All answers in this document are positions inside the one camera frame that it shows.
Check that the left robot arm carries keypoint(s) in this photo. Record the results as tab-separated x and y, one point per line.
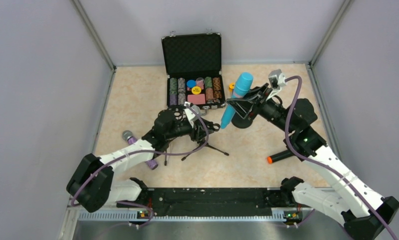
95	181

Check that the black poker chip case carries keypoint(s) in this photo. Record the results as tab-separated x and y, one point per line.
193	64

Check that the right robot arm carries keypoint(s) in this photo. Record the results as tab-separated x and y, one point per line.
360	210

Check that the blue microphone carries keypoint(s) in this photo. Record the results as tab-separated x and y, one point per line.
241	88

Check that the black shock mount tripod stand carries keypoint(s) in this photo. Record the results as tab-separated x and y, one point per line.
172	123

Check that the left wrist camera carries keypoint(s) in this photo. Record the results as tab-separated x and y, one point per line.
193	112

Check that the black round base stand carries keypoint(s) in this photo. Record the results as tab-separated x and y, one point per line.
241	123

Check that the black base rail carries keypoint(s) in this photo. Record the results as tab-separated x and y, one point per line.
220	204

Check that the yellow and blue toy block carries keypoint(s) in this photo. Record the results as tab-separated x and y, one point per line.
231	88

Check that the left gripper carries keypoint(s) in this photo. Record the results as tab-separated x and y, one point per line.
197	131

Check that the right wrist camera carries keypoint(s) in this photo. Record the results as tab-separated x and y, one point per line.
277	81

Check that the black microphone orange tip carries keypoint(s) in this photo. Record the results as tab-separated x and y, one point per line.
279	156

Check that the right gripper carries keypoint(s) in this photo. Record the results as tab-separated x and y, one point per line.
250	99

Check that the purple glitter microphone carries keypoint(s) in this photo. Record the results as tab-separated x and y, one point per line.
129	137

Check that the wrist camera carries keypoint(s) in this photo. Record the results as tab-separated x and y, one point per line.
277	81
193	112

